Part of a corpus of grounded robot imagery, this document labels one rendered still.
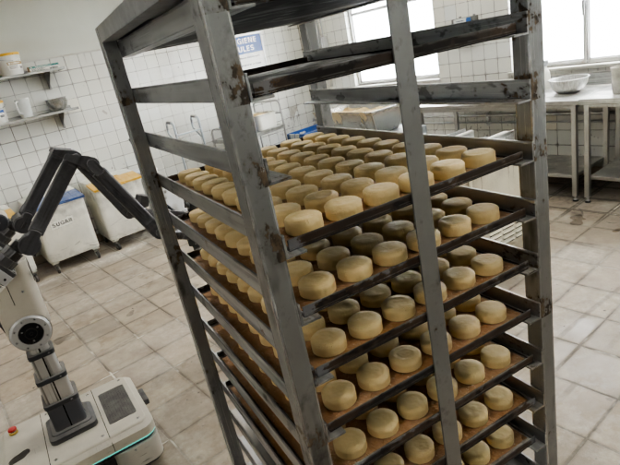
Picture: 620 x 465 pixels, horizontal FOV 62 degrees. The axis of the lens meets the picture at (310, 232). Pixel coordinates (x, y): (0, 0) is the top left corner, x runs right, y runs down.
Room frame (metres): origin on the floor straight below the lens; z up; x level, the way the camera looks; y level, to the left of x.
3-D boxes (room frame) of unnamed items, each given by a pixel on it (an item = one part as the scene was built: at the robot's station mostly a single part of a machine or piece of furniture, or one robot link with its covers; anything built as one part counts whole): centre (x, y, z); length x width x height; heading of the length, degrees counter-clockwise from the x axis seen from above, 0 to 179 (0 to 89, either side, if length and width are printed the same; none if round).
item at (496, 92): (1.01, -0.20, 1.59); 0.64 x 0.03 x 0.03; 25
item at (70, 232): (5.39, 2.61, 0.38); 0.64 x 0.54 x 0.77; 35
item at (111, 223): (5.77, 2.08, 0.38); 0.64 x 0.54 x 0.77; 33
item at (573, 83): (4.50, -2.48, 0.94); 0.33 x 0.33 x 0.12
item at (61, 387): (2.06, 1.29, 0.36); 0.13 x 0.13 x 0.40; 29
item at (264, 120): (6.87, 0.38, 0.89); 0.44 x 0.36 x 0.20; 44
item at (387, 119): (3.02, -0.42, 1.25); 0.56 x 0.29 x 0.14; 30
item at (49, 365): (2.06, 1.29, 0.49); 0.11 x 0.11 x 0.40; 29
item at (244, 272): (0.84, 0.16, 1.41); 0.64 x 0.03 x 0.03; 25
